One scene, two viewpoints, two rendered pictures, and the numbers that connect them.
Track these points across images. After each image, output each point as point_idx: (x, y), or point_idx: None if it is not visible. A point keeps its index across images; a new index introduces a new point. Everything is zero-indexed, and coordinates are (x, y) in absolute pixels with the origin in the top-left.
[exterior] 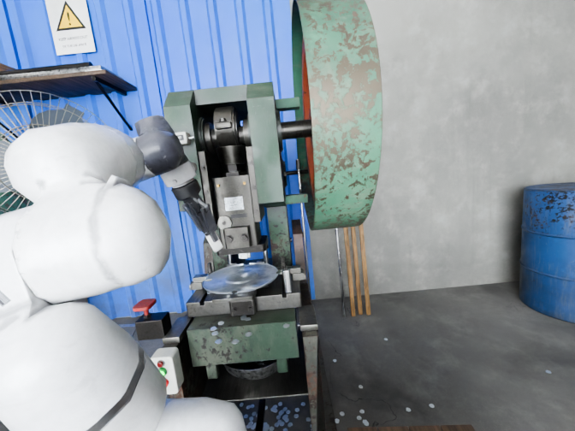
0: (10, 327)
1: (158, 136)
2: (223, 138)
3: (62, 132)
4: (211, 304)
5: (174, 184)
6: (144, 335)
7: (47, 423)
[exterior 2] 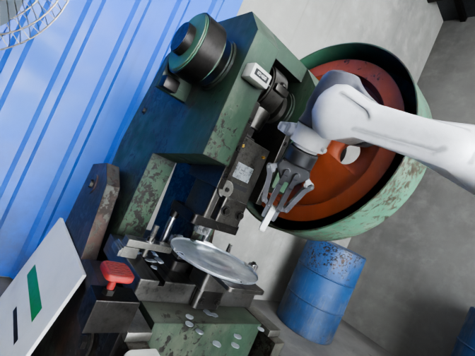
0: None
1: None
2: (270, 100)
3: None
4: (172, 287)
5: (323, 152)
6: (97, 325)
7: None
